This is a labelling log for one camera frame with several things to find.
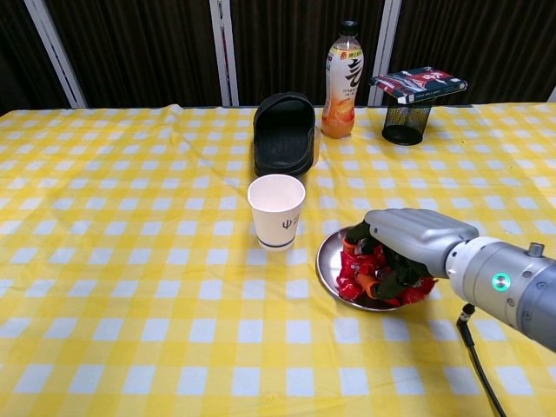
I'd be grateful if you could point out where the red wrapped candy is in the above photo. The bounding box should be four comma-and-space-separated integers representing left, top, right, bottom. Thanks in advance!
393, 280, 440, 308
341, 242, 383, 273
337, 269, 367, 301

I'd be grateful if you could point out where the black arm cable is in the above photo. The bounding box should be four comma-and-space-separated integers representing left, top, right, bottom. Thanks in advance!
455, 303, 508, 417

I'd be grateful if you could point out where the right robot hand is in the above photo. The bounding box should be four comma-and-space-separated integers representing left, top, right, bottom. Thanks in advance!
342, 208, 479, 301

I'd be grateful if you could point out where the round metal plate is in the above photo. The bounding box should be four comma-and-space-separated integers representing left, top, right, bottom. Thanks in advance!
315, 224, 435, 312

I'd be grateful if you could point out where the white paper cup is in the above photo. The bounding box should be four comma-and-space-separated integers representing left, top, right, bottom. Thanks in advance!
247, 173, 307, 253

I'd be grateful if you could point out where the red black book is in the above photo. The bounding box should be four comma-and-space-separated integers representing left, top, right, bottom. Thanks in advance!
368, 65, 469, 105

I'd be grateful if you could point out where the black rubber slipper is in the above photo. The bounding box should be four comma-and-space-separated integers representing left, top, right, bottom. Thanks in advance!
252, 90, 317, 178

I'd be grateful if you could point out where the black mesh pen holder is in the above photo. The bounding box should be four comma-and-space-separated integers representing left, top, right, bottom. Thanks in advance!
381, 100, 433, 147

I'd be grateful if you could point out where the orange drink plastic bottle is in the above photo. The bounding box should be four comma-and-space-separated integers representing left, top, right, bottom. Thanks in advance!
320, 20, 366, 139

